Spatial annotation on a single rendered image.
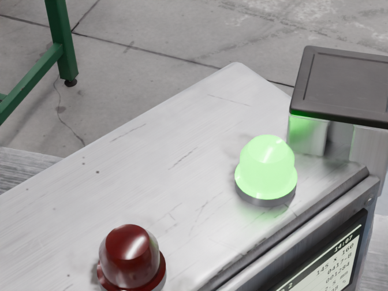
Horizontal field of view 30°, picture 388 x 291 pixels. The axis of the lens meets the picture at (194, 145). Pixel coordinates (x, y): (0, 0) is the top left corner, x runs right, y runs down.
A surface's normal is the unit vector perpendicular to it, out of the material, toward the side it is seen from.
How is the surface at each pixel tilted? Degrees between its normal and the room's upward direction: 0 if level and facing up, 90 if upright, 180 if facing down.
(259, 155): 14
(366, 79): 0
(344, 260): 90
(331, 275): 90
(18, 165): 0
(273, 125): 0
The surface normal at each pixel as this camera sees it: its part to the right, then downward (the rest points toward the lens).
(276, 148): 0.22, -0.65
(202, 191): -0.03, -0.70
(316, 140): -0.25, 0.69
